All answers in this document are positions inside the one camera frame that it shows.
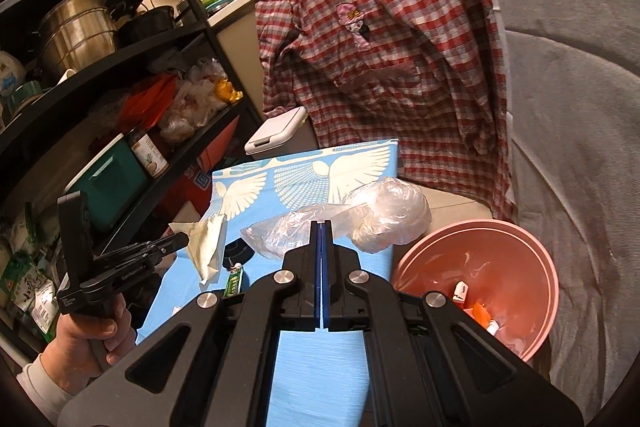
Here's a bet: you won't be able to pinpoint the clear plastic bag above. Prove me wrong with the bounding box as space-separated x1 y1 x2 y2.
240 177 432 264

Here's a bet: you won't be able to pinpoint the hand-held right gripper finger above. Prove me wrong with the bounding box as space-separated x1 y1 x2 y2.
59 219 323 427
322 221 584 427

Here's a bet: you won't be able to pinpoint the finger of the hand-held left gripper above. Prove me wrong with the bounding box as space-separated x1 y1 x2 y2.
131 232 191 254
95 243 173 272

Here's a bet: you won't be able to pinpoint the black snack packet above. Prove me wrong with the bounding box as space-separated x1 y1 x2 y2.
222 241 251 264

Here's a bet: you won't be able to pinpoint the white tissue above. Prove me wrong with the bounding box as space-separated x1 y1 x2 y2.
168 213 228 285

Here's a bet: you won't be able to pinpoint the black shelf rack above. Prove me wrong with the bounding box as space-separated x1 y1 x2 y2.
0 0 266 358

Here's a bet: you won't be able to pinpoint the green toothpaste tube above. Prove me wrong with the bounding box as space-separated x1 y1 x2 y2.
222 259 247 303

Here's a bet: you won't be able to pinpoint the red plaid shirt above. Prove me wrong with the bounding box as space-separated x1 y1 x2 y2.
255 0 518 220

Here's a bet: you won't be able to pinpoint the white plastic bags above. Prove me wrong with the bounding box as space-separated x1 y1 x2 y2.
160 57 231 142

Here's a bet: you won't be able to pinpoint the blue printed tablecloth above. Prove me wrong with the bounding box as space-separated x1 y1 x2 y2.
135 138 401 427

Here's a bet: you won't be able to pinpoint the labelled glass jar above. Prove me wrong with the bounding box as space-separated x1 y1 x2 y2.
125 127 169 180

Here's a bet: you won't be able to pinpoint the red cardboard box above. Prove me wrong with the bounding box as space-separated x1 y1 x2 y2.
165 117 241 208

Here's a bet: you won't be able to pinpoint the green tape roll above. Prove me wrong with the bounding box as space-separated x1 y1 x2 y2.
5 82 43 118

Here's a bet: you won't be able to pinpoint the red bag on shelf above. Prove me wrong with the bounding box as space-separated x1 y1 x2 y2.
120 74 178 128

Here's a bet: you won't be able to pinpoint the steel stock pot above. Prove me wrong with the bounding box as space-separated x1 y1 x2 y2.
37 0 121 80

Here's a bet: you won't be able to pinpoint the white printed sack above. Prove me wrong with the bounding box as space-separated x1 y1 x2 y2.
170 202 202 228

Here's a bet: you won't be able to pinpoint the white trash bin lid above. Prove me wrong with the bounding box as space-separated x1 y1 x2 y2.
245 107 308 155

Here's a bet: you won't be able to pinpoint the person's left forearm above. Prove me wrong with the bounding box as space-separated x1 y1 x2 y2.
14 352 76 410

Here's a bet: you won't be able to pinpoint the person's left hand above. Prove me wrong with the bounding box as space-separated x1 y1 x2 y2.
39 293 136 390

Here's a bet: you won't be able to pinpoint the teal storage box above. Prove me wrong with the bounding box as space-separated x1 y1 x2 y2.
65 134 151 233

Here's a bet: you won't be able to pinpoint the black cooking pot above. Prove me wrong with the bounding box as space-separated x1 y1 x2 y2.
117 4 178 48

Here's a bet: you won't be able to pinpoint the grey cloth cover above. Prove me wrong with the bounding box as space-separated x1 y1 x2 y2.
450 0 640 408

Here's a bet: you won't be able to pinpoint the green printed packet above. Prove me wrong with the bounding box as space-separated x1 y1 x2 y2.
0 249 57 340

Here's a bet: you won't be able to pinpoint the pink plastic bin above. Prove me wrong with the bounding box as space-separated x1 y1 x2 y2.
390 219 560 363

